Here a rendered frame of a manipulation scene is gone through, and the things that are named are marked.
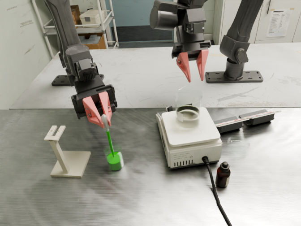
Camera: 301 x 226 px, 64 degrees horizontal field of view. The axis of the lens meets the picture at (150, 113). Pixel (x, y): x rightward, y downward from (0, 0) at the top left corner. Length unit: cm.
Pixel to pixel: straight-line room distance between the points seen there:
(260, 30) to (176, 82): 227
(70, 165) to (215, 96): 50
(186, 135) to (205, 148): 5
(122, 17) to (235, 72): 279
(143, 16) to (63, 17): 285
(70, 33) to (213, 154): 48
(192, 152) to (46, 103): 57
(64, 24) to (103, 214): 47
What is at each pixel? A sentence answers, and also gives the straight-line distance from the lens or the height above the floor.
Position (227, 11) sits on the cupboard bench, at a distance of 295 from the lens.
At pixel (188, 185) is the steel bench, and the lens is 58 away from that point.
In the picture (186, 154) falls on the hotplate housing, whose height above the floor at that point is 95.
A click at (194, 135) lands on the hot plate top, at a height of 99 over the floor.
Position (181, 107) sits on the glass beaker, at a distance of 54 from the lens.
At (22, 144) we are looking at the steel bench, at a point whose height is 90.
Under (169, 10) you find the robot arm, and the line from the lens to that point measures 70.
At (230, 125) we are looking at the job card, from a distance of 70.
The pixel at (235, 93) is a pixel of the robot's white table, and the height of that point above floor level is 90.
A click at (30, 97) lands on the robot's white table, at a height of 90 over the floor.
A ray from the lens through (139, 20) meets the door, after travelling 354.
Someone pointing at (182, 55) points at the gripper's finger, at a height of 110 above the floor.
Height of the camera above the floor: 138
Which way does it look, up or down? 39 degrees down
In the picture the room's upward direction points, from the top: 5 degrees counter-clockwise
